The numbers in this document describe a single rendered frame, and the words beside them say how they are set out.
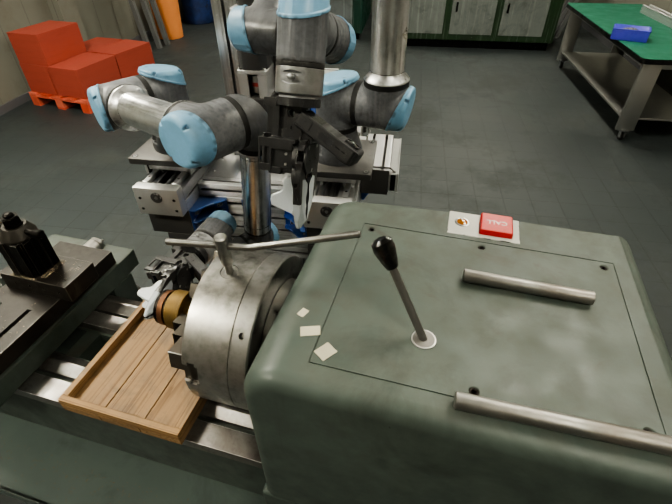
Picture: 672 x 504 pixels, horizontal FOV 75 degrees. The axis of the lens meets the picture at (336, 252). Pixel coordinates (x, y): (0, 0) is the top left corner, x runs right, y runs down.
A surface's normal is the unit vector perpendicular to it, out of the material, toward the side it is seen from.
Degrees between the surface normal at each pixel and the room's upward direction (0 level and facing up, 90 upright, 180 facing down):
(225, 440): 0
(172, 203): 90
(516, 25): 90
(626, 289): 0
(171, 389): 0
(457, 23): 90
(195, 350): 60
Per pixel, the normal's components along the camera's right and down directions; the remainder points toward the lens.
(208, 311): -0.17, -0.27
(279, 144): -0.26, 0.32
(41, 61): -0.30, 0.61
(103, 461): 0.00, -0.77
